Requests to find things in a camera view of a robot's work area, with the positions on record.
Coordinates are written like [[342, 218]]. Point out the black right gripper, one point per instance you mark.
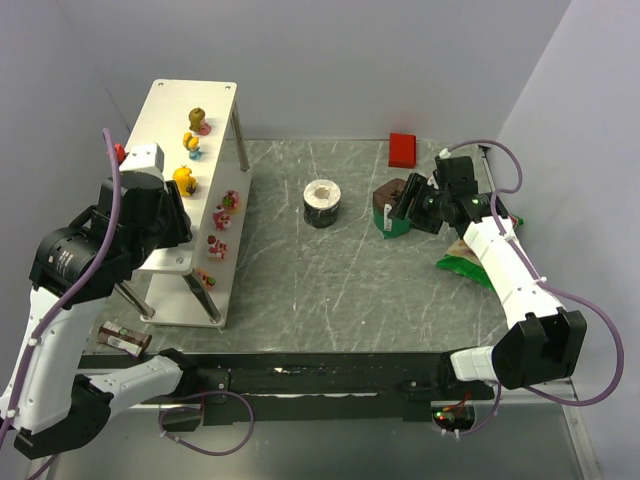
[[413, 200]]

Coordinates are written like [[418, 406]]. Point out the brown and green cup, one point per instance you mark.
[[384, 200]]

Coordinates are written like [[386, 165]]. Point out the green chips bag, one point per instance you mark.
[[485, 255]]

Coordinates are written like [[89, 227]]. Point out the white two-tier shelf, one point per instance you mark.
[[176, 295]]

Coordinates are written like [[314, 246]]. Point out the brown snack bar wrapper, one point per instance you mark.
[[124, 339]]

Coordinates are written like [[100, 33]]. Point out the yellow duck toy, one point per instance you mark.
[[185, 181]]

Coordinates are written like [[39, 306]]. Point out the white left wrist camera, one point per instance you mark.
[[145, 158]]

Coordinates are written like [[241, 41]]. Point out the strawberry cake toy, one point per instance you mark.
[[216, 249]]

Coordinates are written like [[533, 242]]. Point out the pink donut toy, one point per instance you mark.
[[231, 201]]

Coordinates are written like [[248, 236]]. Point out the black and white tape roll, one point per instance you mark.
[[321, 201]]

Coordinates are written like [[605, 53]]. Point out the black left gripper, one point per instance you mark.
[[176, 220]]

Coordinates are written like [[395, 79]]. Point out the yellow bee toy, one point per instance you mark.
[[191, 144]]

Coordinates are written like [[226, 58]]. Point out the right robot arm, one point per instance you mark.
[[544, 339]]

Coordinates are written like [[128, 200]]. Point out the yellow pink lion toy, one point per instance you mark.
[[207, 280]]

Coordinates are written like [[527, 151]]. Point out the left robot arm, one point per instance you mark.
[[51, 406]]

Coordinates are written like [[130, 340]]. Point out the olive round toy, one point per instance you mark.
[[198, 123]]

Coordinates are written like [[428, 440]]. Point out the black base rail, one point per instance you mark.
[[325, 386]]

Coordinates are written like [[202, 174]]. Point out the red block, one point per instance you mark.
[[402, 150]]

